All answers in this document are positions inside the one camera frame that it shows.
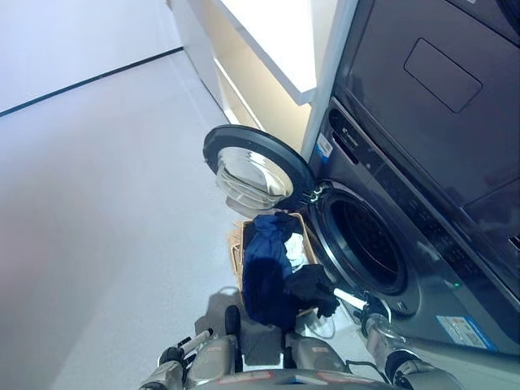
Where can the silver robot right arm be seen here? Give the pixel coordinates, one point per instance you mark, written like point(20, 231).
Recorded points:
point(406, 361)

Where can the grey front-loading washing machine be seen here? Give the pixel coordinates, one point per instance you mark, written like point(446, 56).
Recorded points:
point(430, 243)

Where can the white base cabinet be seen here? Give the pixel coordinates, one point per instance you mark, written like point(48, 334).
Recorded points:
point(203, 44)

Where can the silver robot left leg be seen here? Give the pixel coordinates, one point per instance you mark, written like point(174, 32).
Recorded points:
point(215, 357)

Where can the grey stacked dryer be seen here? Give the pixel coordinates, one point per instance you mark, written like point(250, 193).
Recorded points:
point(390, 81)

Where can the navy blue garment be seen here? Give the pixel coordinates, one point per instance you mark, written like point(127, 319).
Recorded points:
point(266, 252)

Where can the silver robot leg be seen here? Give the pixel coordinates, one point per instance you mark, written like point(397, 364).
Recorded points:
point(215, 357)
point(313, 351)

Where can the round washing machine door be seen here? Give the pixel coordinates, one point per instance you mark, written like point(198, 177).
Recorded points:
point(260, 140)

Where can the silver robot right leg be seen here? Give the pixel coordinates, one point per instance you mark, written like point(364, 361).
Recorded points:
point(313, 351)

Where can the blue white energy label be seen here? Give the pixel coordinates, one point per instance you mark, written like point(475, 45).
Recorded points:
point(467, 331)

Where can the black garment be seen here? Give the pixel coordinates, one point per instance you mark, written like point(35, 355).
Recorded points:
point(308, 282)

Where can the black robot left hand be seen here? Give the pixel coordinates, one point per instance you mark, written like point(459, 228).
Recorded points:
point(172, 355)

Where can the small blue washer sticker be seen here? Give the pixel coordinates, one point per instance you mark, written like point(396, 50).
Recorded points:
point(323, 145)

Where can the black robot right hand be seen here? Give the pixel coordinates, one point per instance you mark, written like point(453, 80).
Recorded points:
point(373, 310)

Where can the woven tan laundry basket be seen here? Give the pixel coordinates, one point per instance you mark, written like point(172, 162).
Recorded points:
point(236, 248)

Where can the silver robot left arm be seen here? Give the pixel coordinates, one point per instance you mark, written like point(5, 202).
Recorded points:
point(162, 375)

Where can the white countertop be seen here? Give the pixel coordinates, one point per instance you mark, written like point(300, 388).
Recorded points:
point(280, 44)

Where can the white appliance enclosure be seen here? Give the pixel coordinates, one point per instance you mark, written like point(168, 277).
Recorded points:
point(329, 61)

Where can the grey robot torso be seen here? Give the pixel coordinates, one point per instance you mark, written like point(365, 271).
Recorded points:
point(284, 380)

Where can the white garment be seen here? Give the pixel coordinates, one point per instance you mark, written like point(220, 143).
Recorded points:
point(294, 248)

